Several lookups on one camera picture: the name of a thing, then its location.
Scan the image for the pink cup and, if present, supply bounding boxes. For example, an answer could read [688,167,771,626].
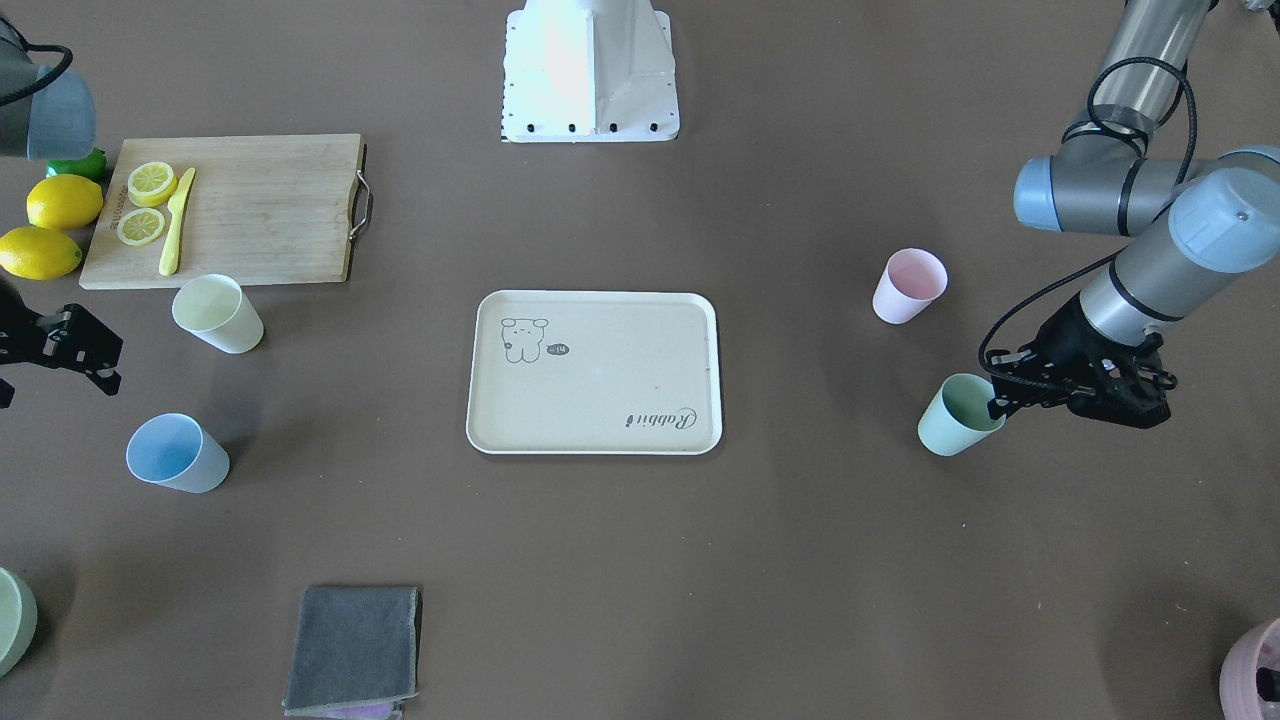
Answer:
[872,249,948,324]

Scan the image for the wooden cutting board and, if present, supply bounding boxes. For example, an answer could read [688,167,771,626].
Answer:
[79,133,369,290]

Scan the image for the green cup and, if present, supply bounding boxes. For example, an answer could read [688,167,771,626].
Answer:
[916,373,1005,457]

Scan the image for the pink bowl with ice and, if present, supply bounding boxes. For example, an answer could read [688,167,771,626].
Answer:
[1219,619,1279,719]

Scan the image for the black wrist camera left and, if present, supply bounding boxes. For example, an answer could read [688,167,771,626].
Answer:
[979,347,1050,395]

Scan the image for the blue cup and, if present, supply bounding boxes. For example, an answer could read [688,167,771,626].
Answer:
[125,413,230,495]

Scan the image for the green lime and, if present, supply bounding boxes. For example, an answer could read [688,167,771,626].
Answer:
[45,147,108,182]

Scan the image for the cream yellow cup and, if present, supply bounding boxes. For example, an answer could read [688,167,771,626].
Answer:
[172,274,265,354]

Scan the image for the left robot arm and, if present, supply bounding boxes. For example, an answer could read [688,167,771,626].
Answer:
[979,1,1279,429]

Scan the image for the lemon slice near handle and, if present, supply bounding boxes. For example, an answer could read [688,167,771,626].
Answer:
[115,208,166,247]

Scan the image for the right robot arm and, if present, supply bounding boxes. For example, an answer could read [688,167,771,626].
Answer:
[1,17,96,160]

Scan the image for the yellow plastic knife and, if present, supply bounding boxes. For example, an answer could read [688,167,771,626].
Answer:
[157,167,197,277]

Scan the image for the grey folded cloth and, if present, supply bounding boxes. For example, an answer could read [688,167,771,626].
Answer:
[282,585,420,719]

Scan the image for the lemon slice far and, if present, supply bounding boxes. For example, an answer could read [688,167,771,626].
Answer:
[125,161,178,208]

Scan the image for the cream rabbit tray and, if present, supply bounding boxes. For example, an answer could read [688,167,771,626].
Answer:
[466,290,723,456]

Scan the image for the white pillar base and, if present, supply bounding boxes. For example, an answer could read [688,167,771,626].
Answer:
[500,1,681,143]

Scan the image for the whole lemon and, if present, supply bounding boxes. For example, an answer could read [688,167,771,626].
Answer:
[26,174,104,231]
[1,225,83,281]

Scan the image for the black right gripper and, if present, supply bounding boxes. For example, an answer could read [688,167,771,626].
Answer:
[1,278,41,365]

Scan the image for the green bowl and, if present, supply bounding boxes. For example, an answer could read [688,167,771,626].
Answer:
[0,568,38,676]

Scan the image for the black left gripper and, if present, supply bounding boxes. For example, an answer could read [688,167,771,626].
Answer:
[986,297,1172,429]

